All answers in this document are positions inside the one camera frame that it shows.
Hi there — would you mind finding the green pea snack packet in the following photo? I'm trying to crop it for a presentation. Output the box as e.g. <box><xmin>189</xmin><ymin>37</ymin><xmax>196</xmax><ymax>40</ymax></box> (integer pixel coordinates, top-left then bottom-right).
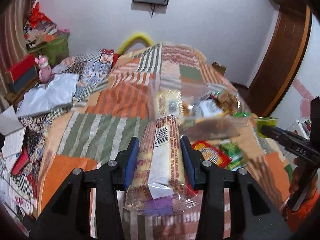
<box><xmin>219</xmin><ymin>142</ymin><xmax>247</xmax><ymax>171</ymax></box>

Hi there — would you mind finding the red snack packet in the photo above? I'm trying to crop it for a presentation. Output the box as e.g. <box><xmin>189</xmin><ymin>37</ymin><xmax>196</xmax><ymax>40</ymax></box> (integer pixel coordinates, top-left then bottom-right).
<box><xmin>191</xmin><ymin>140</ymin><xmax>231</xmax><ymax>168</ymax></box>

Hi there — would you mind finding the long wafer biscuit pack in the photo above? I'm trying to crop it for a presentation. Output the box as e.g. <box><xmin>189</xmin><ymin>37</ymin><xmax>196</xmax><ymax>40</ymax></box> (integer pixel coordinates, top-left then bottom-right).
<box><xmin>124</xmin><ymin>115</ymin><xmax>201</xmax><ymax>217</ymax></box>

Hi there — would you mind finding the clear bag of crackers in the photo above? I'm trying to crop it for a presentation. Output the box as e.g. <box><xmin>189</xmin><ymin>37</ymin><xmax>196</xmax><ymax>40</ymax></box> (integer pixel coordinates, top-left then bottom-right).
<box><xmin>193</xmin><ymin>89</ymin><xmax>251</xmax><ymax>118</ymax></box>

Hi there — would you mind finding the person right hand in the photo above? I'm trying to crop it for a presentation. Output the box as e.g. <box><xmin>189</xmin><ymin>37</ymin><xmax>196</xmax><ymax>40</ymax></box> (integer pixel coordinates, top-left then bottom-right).
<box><xmin>289</xmin><ymin>157</ymin><xmax>318</xmax><ymax>200</ymax></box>

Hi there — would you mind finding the green jelly cup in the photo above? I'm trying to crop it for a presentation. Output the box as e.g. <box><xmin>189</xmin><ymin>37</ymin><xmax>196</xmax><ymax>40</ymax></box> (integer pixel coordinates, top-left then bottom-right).
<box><xmin>253</xmin><ymin>116</ymin><xmax>279</xmax><ymax>138</ymax></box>

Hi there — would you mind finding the patchwork bed blanket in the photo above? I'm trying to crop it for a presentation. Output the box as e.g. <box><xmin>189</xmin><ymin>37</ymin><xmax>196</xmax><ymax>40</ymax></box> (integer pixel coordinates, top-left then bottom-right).
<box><xmin>9</xmin><ymin>43</ymin><xmax>292</xmax><ymax>239</ymax></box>

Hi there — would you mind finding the clear plastic storage bin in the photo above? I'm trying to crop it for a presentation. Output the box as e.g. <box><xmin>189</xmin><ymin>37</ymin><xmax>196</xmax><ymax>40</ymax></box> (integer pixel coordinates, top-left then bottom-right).
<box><xmin>148</xmin><ymin>77</ymin><xmax>251</xmax><ymax>140</ymax></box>

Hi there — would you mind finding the white plastic bag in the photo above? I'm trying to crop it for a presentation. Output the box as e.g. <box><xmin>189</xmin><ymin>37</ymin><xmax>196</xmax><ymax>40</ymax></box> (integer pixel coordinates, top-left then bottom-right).
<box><xmin>17</xmin><ymin>73</ymin><xmax>79</xmax><ymax>118</ymax></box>

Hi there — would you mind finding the pink toy figurine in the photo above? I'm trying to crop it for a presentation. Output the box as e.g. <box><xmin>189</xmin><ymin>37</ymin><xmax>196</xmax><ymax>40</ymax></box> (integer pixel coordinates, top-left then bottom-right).
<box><xmin>35</xmin><ymin>55</ymin><xmax>54</xmax><ymax>83</ymax></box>

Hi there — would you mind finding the red flat box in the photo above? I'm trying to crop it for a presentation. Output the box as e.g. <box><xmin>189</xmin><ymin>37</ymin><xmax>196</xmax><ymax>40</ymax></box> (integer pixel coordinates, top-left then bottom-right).
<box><xmin>4</xmin><ymin>54</ymin><xmax>35</xmax><ymax>83</ymax></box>

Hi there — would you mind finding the green storage box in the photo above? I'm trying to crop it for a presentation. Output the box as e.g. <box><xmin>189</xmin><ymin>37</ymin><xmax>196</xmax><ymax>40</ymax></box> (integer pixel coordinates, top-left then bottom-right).
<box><xmin>42</xmin><ymin>33</ymin><xmax>69</xmax><ymax>67</ymax></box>

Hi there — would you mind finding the yellow foam headboard arc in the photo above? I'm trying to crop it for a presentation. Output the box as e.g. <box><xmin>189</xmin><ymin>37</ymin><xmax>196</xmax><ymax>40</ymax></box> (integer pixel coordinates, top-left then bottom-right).
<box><xmin>116</xmin><ymin>32</ymin><xmax>154</xmax><ymax>55</ymax></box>

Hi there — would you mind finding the red plastic bag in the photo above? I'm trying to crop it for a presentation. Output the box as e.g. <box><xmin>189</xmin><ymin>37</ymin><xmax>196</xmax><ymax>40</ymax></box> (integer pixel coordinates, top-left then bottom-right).
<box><xmin>28</xmin><ymin>2</ymin><xmax>52</xmax><ymax>29</ymax></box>

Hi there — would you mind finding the striped curtain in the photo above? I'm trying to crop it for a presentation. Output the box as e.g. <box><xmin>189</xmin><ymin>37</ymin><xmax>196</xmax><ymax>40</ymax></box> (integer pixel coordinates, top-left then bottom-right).
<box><xmin>1</xmin><ymin>0</ymin><xmax>36</xmax><ymax>108</ymax></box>

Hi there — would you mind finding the wooden door frame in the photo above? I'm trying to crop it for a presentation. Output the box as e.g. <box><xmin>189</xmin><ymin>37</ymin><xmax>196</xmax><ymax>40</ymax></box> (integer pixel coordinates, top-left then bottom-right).
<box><xmin>246</xmin><ymin>0</ymin><xmax>312</xmax><ymax>116</ymax></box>

